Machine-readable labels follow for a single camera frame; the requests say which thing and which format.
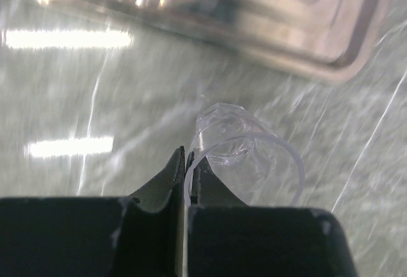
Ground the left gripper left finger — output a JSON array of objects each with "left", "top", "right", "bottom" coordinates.
[{"left": 1, "top": 147, "right": 185, "bottom": 276}]

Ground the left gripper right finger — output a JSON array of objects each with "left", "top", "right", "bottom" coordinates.
[{"left": 187, "top": 153, "right": 357, "bottom": 276}]

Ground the clear glass five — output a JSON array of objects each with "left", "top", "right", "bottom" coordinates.
[{"left": 184, "top": 103, "right": 305, "bottom": 206}]

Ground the silver metal tray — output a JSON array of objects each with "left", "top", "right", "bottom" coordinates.
[{"left": 37, "top": 0, "right": 390, "bottom": 83}]

